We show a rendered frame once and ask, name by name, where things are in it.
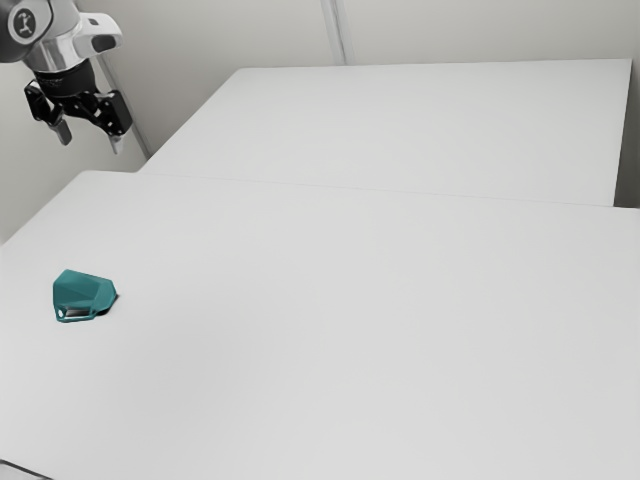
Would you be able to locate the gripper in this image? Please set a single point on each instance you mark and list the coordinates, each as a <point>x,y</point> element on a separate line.
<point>67,82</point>

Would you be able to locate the teal faceted mug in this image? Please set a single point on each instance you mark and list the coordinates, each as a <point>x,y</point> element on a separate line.
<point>82,295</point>

